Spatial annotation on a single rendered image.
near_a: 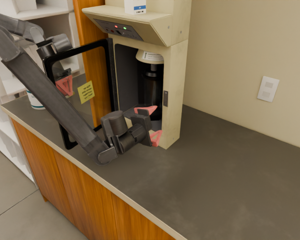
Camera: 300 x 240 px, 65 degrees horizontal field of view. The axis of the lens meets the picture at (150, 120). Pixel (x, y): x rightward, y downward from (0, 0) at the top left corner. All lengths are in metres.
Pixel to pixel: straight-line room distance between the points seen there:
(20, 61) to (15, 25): 0.40
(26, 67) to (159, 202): 0.60
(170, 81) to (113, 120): 0.31
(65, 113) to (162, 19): 0.40
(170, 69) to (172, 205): 0.48
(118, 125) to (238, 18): 0.76
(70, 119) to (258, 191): 0.72
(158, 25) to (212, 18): 0.52
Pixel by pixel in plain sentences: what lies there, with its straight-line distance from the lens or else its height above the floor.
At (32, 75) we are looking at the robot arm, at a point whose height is 1.42.
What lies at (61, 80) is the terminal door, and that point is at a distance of 0.91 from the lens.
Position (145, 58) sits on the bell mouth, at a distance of 0.96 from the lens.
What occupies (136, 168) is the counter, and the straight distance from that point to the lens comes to 0.99.
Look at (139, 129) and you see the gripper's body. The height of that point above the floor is 1.21.
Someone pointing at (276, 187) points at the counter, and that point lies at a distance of 1.04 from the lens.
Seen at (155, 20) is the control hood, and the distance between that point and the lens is 0.75.
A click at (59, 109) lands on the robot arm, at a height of 1.33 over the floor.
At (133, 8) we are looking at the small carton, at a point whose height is 1.53.
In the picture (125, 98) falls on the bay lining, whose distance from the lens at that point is 1.16.
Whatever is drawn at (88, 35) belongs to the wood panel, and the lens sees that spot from 1.05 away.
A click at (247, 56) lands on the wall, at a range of 1.20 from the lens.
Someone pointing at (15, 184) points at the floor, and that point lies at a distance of 2.48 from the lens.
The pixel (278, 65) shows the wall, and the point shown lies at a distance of 1.18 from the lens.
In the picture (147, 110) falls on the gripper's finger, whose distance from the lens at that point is 0.75.
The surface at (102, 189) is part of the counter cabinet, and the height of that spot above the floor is 0.81.
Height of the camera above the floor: 1.65
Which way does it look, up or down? 34 degrees down
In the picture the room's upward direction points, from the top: straight up
